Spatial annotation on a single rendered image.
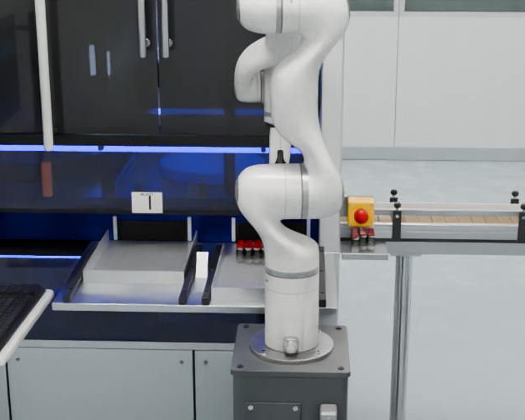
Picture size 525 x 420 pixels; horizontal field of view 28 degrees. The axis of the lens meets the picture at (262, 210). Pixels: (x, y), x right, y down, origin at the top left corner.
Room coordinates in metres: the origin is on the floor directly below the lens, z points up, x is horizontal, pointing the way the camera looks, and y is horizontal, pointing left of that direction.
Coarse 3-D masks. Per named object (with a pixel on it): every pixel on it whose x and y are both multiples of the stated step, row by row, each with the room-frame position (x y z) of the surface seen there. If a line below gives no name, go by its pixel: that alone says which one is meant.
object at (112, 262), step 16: (112, 240) 2.85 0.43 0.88; (192, 240) 2.76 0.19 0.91; (96, 256) 2.67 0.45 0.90; (112, 256) 2.72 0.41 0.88; (128, 256) 2.72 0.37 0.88; (144, 256) 2.72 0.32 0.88; (160, 256) 2.72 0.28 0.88; (176, 256) 2.72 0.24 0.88; (96, 272) 2.52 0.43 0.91; (112, 272) 2.51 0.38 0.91; (128, 272) 2.51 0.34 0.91; (144, 272) 2.51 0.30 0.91; (160, 272) 2.51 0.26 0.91; (176, 272) 2.51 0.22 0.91
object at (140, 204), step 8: (136, 192) 2.77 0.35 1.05; (144, 192) 2.77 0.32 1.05; (152, 192) 2.77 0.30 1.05; (160, 192) 2.77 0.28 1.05; (136, 200) 2.77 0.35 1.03; (144, 200) 2.77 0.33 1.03; (152, 200) 2.77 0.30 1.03; (160, 200) 2.77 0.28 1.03; (136, 208) 2.77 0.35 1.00; (144, 208) 2.77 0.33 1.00; (152, 208) 2.77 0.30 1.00; (160, 208) 2.77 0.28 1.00
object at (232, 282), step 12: (228, 264) 2.65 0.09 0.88; (240, 264) 2.65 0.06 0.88; (252, 264) 2.65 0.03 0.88; (264, 264) 2.65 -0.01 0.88; (216, 276) 2.49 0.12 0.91; (228, 276) 2.56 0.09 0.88; (240, 276) 2.56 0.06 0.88; (252, 276) 2.56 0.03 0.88; (264, 276) 2.56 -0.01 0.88; (216, 288) 2.39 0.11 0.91; (228, 288) 2.39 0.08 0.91; (240, 288) 2.39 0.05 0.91; (252, 288) 2.39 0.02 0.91; (264, 288) 2.39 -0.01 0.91; (216, 300) 2.39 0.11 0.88; (228, 300) 2.39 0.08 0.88; (240, 300) 2.39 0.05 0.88; (252, 300) 2.39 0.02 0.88; (264, 300) 2.39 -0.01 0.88
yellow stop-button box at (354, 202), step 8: (352, 200) 2.75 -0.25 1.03; (360, 200) 2.75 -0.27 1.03; (368, 200) 2.75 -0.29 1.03; (352, 208) 2.74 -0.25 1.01; (368, 208) 2.74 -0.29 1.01; (352, 216) 2.74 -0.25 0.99; (368, 216) 2.74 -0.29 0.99; (352, 224) 2.74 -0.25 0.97; (360, 224) 2.74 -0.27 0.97; (368, 224) 2.74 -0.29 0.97
